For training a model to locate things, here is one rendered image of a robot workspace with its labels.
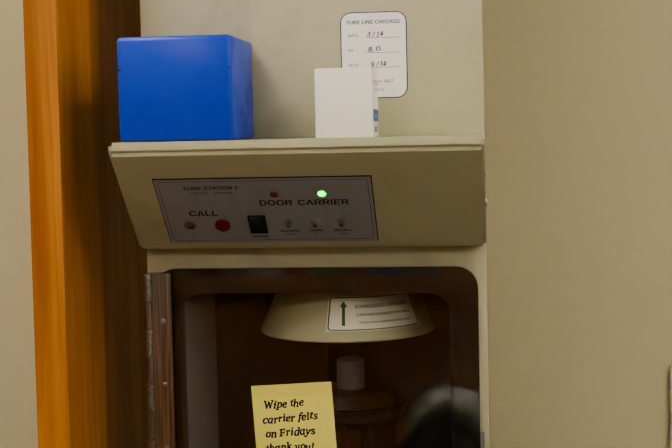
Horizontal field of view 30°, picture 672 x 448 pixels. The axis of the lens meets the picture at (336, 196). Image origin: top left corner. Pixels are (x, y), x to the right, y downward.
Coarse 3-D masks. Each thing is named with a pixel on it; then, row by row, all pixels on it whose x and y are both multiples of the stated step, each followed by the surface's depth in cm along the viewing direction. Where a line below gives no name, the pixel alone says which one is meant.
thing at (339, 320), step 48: (192, 288) 117; (240, 288) 117; (288, 288) 116; (336, 288) 116; (384, 288) 115; (432, 288) 115; (192, 336) 118; (240, 336) 117; (288, 336) 117; (336, 336) 116; (384, 336) 116; (432, 336) 115; (192, 384) 118; (240, 384) 117; (336, 384) 116; (384, 384) 116; (432, 384) 115; (192, 432) 118; (240, 432) 118; (336, 432) 117; (384, 432) 116; (432, 432) 115; (480, 432) 115
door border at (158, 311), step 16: (160, 288) 118; (160, 304) 118; (160, 320) 118; (160, 336) 118; (160, 352) 118; (160, 368) 118; (160, 384) 118; (160, 400) 118; (160, 416) 118; (160, 432) 119
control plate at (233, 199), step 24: (168, 192) 110; (192, 192) 110; (216, 192) 110; (240, 192) 109; (264, 192) 109; (288, 192) 109; (312, 192) 109; (336, 192) 109; (360, 192) 108; (168, 216) 112; (192, 216) 112; (216, 216) 112; (240, 216) 112; (288, 216) 111; (312, 216) 111; (336, 216) 111; (360, 216) 111; (192, 240) 115; (216, 240) 115; (240, 240) 114; (264, 240) 114; (288, 240) 114; (312, 240) 114; (336, 240) 113; (360, 240) 113
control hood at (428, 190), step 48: (144, 144) 107; (192, 144) 106; (240, 144) 106; (288, 144) 105; (336, 144) 105; (384, 144) 104; (432, 144) 104; (480, 144) 103; (144, 192) 110; (384, 192) 108; (432, 192) 108; (480, 192) 107; (144, 240) 115; (384, 240) 113; (432, 240) 113; (480, 240) 112
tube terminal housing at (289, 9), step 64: (192, 0) 117; (256, 0) 116; (320, 0) 116; (384, 0) 115; (448, 0) 114; (256, 64) 117; (320, 64) 116; (448, 64) 115; (256, 128) 117; (384, 128) 116; (448, 128) 115; (192, 256) 118; (256, 256) 118; (320, 256) 117; (384, 256) 116; (448, 256) 116
